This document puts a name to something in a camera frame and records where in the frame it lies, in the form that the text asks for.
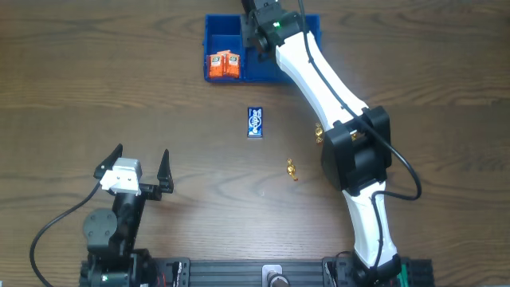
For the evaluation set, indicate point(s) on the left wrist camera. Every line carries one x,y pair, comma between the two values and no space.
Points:
121,175

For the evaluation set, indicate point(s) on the blue tray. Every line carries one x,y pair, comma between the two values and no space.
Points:
223,34

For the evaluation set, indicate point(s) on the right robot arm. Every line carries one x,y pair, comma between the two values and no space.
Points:
318,83

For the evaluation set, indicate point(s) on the mounting rail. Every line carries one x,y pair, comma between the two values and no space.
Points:
231,273

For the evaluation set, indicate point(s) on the blue candy pack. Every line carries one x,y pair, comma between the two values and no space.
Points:
255,121

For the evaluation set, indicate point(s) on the orange candy box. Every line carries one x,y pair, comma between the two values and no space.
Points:
233,65
216,68

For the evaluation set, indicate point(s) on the gold wrapped candy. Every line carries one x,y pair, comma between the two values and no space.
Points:
318,133
292,169

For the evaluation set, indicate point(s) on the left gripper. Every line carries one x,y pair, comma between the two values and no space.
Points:
150,191

